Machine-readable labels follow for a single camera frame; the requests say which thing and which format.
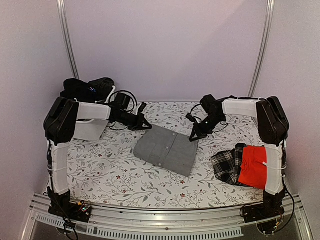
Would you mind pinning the black white plaid garment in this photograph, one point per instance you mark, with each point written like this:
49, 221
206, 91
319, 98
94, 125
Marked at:
227, 165

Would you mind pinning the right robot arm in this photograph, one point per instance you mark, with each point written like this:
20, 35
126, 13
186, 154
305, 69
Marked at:
273, 126

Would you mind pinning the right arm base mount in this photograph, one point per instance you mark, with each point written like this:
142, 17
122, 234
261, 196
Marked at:
262, 212

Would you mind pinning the dark olive garment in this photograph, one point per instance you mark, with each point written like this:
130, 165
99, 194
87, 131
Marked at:
103, 85

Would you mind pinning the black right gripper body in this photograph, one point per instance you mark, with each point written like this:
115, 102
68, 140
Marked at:
212, 122

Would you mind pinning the aluminium frame post right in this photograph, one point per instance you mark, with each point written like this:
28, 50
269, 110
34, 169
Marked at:
270, 6

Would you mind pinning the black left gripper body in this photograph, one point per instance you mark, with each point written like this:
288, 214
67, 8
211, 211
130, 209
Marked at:
128, 120

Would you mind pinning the black garment with logo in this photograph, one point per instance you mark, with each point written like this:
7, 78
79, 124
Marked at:
80, 90

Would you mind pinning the aluminium frame post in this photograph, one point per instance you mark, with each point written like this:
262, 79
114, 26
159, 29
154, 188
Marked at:
270, 6
67, 37

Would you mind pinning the red folded t-shirt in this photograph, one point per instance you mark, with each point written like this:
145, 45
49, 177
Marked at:
253, 167

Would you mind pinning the aluminium frame post left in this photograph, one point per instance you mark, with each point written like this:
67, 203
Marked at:
67, 37

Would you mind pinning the aluminium table front rail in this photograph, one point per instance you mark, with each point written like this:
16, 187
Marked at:
124, 223

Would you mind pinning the grey button-up shirt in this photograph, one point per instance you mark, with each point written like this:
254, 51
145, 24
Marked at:
167, 149

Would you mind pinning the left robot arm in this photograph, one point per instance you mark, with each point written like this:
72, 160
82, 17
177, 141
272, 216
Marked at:
60, 127

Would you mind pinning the floral patterned table cover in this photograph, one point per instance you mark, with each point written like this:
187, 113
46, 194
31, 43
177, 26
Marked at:
106, 171

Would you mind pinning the white plastic laundry basket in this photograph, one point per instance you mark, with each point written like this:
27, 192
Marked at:
87, 127

